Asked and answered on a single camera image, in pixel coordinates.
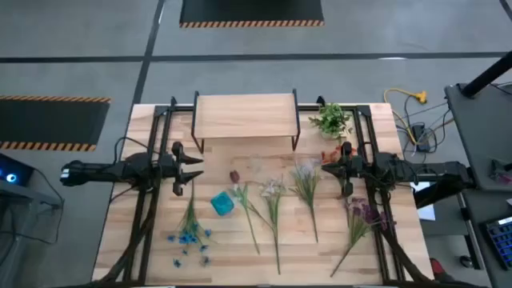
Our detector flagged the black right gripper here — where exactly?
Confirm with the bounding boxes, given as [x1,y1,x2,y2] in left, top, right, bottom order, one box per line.
[321,141,366,198]

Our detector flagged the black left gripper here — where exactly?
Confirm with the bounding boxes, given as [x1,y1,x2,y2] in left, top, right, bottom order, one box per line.
[161,141,205,198]

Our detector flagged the orange artificial flower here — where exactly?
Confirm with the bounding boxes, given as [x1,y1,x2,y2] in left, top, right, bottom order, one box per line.
[321,144,346,165]

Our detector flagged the pale lavender grass flower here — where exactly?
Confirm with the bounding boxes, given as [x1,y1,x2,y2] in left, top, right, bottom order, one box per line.
[290,159,322,244]

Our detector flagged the dark red artificial tulip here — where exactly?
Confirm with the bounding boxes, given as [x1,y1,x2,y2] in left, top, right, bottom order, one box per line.
[229,170,261,256]

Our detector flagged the purple artificial orchid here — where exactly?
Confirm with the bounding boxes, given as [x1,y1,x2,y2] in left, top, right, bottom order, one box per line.
[330,197,390,278]

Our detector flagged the white veined artificial flower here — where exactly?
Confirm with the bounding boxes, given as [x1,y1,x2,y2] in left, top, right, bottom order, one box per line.
[246,177,288,276]

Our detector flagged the green stems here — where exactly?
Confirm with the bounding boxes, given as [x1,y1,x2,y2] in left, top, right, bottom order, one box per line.
[166,179,213,269]

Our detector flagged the wooden shelf black metal legs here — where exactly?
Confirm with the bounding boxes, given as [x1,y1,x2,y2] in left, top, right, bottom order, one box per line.
[190,88,302,155]

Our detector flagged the blue glass vase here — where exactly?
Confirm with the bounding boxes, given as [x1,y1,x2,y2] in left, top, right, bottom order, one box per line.
[210,190,235,217]

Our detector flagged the green plant white pot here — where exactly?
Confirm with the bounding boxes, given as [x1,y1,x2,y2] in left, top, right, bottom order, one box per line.
[308,102,354,141]

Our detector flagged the black power strip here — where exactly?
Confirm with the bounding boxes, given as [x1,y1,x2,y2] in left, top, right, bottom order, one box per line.
[411,123,431,153]

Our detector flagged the white paper sheet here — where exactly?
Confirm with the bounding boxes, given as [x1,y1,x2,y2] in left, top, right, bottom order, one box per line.
[410,182,437,222]

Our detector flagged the grey side table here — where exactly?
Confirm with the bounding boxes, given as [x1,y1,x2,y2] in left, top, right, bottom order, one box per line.
[444,82,512,193]

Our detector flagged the black hazard-striped floor mat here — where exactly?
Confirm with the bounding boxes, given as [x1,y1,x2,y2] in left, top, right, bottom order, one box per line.
[0,94,112,152]
[178,0,325,28]

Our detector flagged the black computer blue light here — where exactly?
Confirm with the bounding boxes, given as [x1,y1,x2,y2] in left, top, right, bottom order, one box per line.
[0,154,35,187]

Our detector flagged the black pole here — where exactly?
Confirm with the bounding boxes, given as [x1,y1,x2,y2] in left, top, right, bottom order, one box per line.
[462,50,512,98]

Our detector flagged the blue backlit keyboard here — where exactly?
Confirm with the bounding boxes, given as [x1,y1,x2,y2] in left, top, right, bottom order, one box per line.
[486,215,512,271]

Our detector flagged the black metal table frame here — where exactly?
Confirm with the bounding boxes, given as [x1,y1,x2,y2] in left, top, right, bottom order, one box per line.
[119,95,406,286]

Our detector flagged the black braided cable bundle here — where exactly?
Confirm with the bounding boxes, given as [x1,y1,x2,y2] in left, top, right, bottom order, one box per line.
[98,191,159,286]
[378,230,437,286]

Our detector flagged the yellow extension cord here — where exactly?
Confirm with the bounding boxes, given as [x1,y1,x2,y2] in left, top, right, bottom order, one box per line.
[383,88,428,145]

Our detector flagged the red handled tool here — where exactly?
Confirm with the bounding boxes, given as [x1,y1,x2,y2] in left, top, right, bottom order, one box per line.
[430,258,450,282]

